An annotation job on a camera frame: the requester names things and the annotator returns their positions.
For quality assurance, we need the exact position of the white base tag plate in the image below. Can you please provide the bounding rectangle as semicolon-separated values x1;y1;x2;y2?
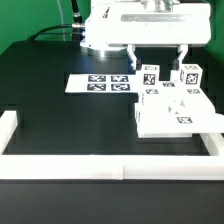
65;74;140;93

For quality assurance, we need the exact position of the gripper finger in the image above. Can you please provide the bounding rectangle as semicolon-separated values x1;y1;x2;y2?
127;44;142;70
172;45;188;72

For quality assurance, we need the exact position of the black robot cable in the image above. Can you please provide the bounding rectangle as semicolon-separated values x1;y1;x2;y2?
27;0;88;42

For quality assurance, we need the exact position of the white chair back part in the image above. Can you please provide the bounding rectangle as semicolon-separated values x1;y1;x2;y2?
137;81;224;135

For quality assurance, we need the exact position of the white tagged cube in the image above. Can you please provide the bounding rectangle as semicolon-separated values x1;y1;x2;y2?
141;64;160;86
180;64;203;87

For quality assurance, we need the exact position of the white chair seat part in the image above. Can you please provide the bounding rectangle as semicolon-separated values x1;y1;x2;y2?
137;128;192;138

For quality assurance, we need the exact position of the white U-shaped fence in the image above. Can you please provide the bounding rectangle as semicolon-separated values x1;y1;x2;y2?
0;112;224;181

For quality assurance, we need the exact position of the grey thin cable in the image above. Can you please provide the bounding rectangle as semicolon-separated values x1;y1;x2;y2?
56;0;66;42

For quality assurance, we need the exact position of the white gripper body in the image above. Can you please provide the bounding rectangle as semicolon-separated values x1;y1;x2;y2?
85;0;211;46

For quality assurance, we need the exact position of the white chair side bar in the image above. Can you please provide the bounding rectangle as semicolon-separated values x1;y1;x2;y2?
0;111;18;155

